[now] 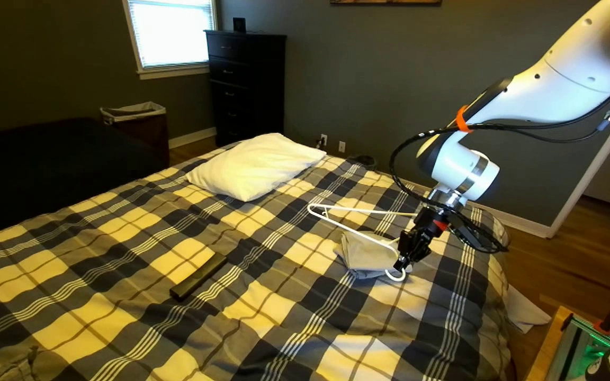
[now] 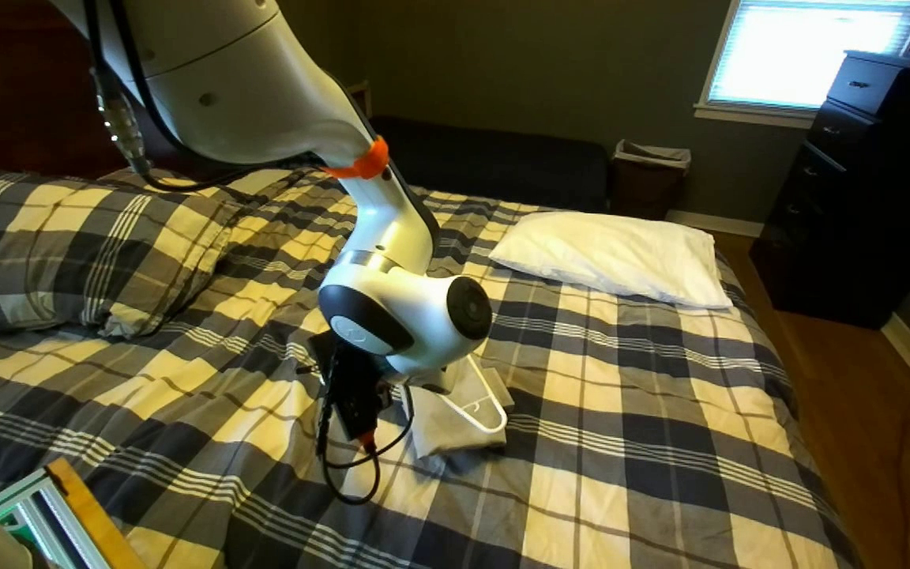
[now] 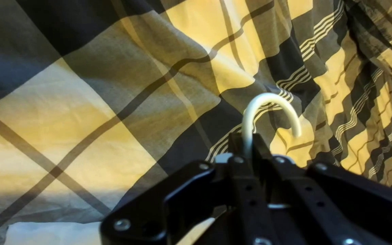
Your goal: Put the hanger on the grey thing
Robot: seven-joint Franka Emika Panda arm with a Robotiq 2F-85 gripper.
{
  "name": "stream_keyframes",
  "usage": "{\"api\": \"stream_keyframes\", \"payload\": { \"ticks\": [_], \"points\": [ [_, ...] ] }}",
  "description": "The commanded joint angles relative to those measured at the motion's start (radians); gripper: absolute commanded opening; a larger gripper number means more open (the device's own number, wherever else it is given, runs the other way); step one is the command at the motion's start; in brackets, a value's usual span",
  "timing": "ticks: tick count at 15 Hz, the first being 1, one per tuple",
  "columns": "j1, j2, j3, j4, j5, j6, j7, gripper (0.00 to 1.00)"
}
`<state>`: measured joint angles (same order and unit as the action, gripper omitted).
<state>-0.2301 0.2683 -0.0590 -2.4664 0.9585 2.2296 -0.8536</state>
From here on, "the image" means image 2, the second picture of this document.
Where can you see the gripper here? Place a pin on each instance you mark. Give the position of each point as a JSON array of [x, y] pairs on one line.
[[352, 391]]

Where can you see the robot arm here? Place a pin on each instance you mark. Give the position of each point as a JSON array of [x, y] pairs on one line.
[[265, 87]]

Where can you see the white plastic hanger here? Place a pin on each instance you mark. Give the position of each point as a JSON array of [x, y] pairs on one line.
[[493, 417]]

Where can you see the grey folded cloth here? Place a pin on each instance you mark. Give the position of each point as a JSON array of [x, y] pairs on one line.
[[443, 427]]

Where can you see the dark bench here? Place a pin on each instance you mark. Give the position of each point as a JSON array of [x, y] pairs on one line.
[[494, 162]]

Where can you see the bed with plaid comforter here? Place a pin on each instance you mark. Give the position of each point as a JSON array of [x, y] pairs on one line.
[[621, 442]]

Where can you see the white pillow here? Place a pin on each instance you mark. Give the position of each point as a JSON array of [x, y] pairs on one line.
[[613, 253]]

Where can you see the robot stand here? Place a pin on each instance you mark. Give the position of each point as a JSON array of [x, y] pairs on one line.
[[68, 521]]

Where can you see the plaid pillow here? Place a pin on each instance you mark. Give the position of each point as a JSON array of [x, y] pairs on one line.
[[68, 253]]

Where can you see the brown waste bin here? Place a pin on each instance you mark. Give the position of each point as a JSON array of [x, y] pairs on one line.
[[648, 186]]

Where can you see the dark wooden headboard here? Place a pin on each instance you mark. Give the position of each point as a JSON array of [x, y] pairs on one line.
[[20, 87]]

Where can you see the black dresser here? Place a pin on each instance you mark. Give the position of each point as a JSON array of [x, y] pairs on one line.
[[866, 205]]

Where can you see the window with blinds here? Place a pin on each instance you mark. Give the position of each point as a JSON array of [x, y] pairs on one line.
[[802, 47]]

